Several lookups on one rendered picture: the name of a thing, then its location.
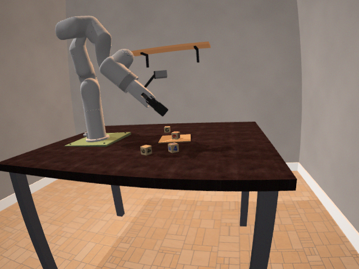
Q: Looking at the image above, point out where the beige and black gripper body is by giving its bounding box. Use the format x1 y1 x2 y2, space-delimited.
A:
125 77 155 108

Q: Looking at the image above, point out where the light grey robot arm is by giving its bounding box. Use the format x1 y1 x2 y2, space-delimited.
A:
55 16 137 142

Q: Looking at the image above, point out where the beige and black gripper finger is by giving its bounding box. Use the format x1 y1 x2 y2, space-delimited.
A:
141 93 168 117

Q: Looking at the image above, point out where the orange letter block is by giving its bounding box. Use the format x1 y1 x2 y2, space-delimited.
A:
140 145 152 156
172 132 180 140
168 142 179 153
164 126 171 133

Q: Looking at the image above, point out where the orange flat mat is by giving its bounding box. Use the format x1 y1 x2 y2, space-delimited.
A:
158 134 191 143

